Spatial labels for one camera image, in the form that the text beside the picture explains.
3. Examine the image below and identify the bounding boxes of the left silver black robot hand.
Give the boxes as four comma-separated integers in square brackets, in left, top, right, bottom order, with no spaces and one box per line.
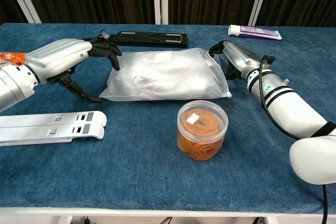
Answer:
[25,31,123,103]

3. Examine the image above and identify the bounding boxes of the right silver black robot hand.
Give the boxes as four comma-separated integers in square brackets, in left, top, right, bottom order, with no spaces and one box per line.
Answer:
[208,40,263,80]

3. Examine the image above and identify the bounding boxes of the translucent white plastic bag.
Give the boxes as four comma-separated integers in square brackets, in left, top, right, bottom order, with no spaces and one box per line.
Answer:
[98,47,233,102]

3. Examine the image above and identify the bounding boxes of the white garment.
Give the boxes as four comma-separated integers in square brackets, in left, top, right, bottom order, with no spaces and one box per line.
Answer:
[109,50,224,99]

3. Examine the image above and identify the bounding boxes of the white purple toothpaste tube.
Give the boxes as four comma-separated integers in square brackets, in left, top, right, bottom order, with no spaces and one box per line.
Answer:
[227,24,283,40]

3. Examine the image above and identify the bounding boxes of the white folding laptop stand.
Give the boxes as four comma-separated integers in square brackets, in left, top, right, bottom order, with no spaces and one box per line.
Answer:
[0,110,108,147]

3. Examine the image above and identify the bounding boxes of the clear jar of rubber bands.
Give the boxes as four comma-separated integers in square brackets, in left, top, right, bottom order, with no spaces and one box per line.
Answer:
[176,100,229,161]

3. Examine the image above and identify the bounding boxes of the black folding laptop stand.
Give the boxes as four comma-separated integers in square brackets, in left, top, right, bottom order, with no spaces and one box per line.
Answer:
[101,31,188,49]

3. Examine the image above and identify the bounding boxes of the blue felt table cover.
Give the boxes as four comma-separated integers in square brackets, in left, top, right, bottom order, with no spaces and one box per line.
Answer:
[0,23,336,214]

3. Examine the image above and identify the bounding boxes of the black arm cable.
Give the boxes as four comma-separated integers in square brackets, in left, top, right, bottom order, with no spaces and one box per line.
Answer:
[258,55,329,224]

